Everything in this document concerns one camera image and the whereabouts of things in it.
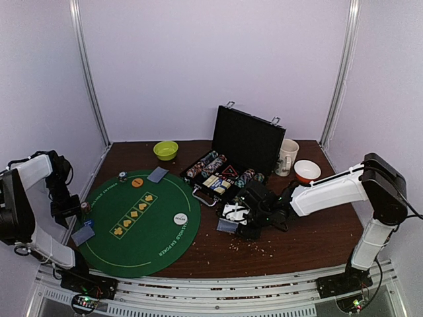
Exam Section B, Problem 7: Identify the beige cup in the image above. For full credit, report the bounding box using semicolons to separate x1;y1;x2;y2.
275;139;299;177

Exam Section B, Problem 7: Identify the black poker chip case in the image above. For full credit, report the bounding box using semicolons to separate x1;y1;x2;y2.
180;102;286;207

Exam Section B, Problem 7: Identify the blue boxed card deck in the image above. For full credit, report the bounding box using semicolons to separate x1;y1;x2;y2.
203;175;231;194

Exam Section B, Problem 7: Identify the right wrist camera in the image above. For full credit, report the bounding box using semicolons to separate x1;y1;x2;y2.
242;180;276;213

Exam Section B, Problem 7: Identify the orange white bowl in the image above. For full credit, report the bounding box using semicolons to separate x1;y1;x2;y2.
293;160;321;183

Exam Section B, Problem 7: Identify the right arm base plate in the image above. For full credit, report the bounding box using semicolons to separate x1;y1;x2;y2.
315;273;373;299

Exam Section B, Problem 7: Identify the dealt card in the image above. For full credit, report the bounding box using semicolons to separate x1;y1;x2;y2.
71;226;95;246
147;166;168;184

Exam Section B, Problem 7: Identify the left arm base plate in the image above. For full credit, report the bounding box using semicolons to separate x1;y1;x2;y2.
60;275;118;300

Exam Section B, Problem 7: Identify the left aluminium post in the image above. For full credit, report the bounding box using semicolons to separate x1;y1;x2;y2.
69;0;111;147

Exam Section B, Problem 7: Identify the lime green bowl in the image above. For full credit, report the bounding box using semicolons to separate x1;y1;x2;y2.
153;141;179;161

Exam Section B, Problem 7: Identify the poker chip row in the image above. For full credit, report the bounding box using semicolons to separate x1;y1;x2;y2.
186;151;218;178
235;168;265;188
202;155;227;177

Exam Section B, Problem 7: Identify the poker chip row right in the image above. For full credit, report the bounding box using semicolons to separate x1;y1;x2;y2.
235;168;265;188

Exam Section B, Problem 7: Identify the blue small blind button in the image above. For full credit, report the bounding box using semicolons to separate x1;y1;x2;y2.
83;219;94;228

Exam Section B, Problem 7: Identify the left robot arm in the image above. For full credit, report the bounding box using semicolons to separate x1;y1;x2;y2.
1;150;95;293

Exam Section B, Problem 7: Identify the grey playing card deck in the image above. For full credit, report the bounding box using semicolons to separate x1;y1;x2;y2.
216;218;239;233

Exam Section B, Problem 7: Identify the right black cable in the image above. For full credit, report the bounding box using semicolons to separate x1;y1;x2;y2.
363;166;423;221

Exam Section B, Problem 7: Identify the black red triangle token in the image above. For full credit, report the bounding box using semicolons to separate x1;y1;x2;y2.
221;165;238;178

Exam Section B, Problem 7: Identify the white dealer button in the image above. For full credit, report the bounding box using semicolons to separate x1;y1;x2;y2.
173;213;188;225

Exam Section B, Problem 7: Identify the poker chip row far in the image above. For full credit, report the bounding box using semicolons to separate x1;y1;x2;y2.
186;151;218;178

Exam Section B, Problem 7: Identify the orange big blind button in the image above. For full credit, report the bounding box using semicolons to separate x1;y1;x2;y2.
132;178;144;188

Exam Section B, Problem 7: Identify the right aluminium post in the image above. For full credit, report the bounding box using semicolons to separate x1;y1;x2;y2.
320;0;361;151

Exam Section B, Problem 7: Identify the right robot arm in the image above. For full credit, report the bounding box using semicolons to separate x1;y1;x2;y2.
235;153;408;292

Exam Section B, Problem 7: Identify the small poker chip stack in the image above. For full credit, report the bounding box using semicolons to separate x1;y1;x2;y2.
81;201;91;214

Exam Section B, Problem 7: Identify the green round poker mat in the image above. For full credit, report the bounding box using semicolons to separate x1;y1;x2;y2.
79;170;201;278

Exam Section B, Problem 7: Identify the aluminium post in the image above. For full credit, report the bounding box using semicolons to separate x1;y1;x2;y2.
69;0;111;147
320;0;361;151

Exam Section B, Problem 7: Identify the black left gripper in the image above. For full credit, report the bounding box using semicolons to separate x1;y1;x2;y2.
44;174;81;227

